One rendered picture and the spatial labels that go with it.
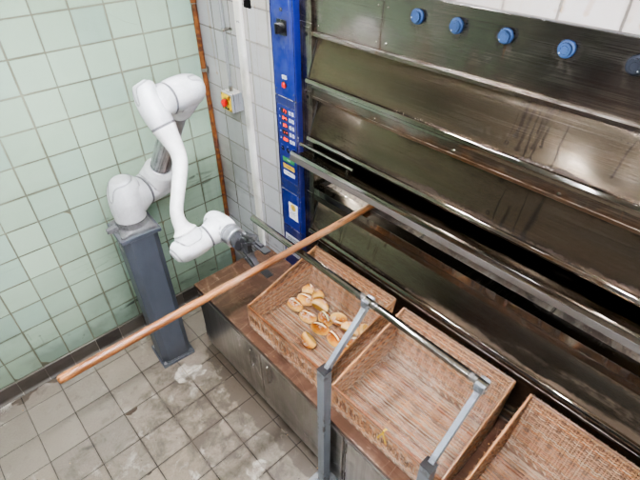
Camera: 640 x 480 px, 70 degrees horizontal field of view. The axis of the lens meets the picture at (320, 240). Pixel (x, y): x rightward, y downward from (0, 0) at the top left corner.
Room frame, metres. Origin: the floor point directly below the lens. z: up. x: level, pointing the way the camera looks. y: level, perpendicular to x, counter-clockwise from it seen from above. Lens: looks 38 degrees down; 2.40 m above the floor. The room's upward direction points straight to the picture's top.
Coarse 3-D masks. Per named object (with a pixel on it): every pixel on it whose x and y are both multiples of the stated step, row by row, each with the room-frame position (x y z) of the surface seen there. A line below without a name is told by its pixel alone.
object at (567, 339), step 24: (336, 192) 1.90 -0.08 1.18; (360, 216) 1.71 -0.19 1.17; (408, 240) 1.52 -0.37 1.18; (432, 264) 1.41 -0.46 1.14; (456, 264) 1.37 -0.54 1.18; (480, 288) 1.25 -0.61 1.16; (504, 288) 1.23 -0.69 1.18; (528, 312) 1.11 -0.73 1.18; (576, 336) 1.00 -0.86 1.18; (600, 360) 0.92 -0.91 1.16; (624, 360) 0.90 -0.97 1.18
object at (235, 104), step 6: (222, 90) 2.37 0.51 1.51; (228, 90) 2.37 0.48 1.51; (234, 90) 2.37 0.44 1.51; (222, 96) 2.37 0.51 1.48; (228, 96) 2.32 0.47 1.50; (234, 96) 2.32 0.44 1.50; (240, 96) 2.35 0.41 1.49; (228, 102) 2.33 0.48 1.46; (234, 102) 2.32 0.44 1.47; (240, 102) 2.34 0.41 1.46; (228, 108) 2.34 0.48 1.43; (234, 108) 2.32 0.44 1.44; (240, 108) 2.34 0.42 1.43
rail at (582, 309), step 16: (304, 160) 1.78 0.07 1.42; (336, 176) 1.63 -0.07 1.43; (368, 192) 1.50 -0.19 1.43; (400, 208) 1.40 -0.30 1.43; (448, 240) 1.22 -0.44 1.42; (480, 256) 1.13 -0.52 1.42; (512, 272) 1.05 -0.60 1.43; (544, 288) 0.98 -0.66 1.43; (576, 304) 0.91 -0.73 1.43; (608, 320) 0.85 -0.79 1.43; (624, 336) 0.81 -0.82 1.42
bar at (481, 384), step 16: (256, 224) 1.67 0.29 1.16; (288, 240) 1.53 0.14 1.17; (304, 256) 1.43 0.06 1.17; (352, 288) 1.24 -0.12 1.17; (368, 304) 1.17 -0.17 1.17; (400, 320) 1.08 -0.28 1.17; (416, 336) 1.01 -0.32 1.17; (336, 352) 1.08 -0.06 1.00; (432, 352) 0.96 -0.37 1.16; (320, 368) 1.05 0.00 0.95; (464, 368) 0.88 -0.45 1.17; (320, 384) 1.03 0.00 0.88; (480, 384) 0.83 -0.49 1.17; (320, 400) 1.03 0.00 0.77; (320, 416) 1.03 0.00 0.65; (464, 416) 0.77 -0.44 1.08; (320, 432) 1.03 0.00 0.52; (448, 432) 0.75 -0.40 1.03; (320, 448) 1.03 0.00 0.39; (320, 464) 1.03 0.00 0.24; (432, 464) 0.69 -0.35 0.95
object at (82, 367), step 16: (368, 208) 1.73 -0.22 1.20; (336, 224) 1.60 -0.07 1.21; (304, 240) 1.49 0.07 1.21; (272, 256) 1.39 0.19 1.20; (256, 272) 1.31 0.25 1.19; (224, 288) 1.22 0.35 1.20; (192, 304) 1.14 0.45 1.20; (160, 320) 1.06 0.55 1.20; (128, 336) 0.99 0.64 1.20; (144, 336) 1.01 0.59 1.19; (112, 352) 0.94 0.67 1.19; (80, 368) 0.87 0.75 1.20
